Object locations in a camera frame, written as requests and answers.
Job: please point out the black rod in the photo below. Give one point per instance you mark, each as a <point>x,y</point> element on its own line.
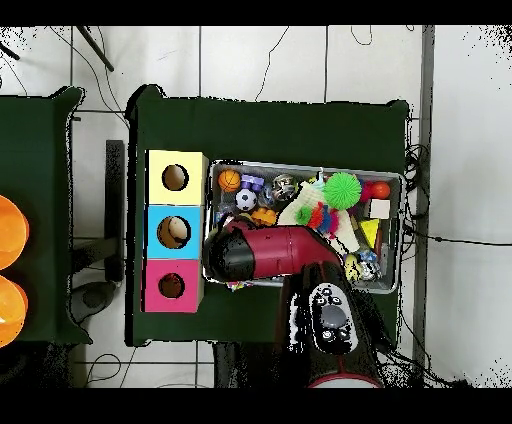
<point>8,51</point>
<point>94,49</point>

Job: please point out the orange basketball toy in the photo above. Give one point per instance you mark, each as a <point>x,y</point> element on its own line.
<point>230,181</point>

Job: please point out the cream yellow cloth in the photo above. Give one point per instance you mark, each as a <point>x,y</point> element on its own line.
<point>308,194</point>

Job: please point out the orange plastic toy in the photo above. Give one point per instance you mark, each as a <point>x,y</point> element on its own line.
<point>264,216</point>

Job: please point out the clear mesh bin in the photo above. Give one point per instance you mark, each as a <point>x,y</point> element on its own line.
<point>394,276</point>

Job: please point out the dark green table cloth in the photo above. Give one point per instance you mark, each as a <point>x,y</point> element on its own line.
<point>264,128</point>

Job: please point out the grey floor stand base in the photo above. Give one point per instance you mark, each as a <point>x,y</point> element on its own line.
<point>94,300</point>

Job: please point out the black upright panel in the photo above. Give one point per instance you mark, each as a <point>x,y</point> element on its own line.
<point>115,208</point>

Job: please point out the green spiky ball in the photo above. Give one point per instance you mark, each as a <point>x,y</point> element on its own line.
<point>342,190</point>

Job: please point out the dark green covered side table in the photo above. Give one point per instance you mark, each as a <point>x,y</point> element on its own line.
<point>40,160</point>

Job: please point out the small orange ball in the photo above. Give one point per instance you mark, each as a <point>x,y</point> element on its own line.
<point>381,190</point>

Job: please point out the orange round bowl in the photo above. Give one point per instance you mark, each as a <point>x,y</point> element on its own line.
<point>10,232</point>
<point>10,312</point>

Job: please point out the wooden box with three holes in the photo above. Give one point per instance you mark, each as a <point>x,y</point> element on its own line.
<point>197,256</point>

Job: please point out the plain wooden block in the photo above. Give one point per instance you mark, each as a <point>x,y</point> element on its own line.
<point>380,209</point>

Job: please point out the colourful polka dot cloth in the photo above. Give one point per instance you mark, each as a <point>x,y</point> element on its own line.
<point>236,285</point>

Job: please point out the black and white soccer ball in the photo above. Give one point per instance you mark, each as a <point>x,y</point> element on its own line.
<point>246,200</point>

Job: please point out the yellow triangular block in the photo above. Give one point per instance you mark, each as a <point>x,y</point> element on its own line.
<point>370,230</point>

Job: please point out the multicolour spiky caterpillar toy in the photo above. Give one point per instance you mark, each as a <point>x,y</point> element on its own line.
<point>314,214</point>

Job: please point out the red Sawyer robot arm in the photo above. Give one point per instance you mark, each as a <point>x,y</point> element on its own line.
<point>280,248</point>

